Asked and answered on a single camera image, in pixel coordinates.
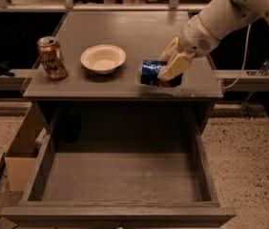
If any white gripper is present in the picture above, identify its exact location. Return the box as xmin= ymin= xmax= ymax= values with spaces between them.
xmin=157 ymin=15 xmax=219 ymax=81

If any blue pepsi can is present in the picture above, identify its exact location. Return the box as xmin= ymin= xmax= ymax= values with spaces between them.
xmin=139 ymin=60 xmax=182 ymax=88

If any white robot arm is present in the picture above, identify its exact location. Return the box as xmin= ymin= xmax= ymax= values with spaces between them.
xmin=158 ymin=0 xmax=269 ymax=81

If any gold beverage can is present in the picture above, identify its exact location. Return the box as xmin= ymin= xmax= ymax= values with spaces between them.
xmin=37 ymin=36 xmax=68 ymax=80

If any grey open top drawer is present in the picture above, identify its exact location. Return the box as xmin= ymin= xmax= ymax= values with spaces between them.
xmin=0 ymin=129 xmax=237 ymax=229

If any white paper bowl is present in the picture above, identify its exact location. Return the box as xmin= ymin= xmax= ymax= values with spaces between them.
xmin=80 ymin=45 xmax=126 ymax=74

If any grey cabinet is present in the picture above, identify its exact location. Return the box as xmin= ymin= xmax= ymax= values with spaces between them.
xmin=24 ymin=10 xmax=222 ymax=141

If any cardboard box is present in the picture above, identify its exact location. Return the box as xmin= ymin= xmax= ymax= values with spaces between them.
xmin=5 ymin=105 xmax=44 ymax=192

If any white cable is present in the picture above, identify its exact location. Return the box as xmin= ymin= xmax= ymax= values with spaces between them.
xmin=219 ymin=23 xmax=253 ymax=92

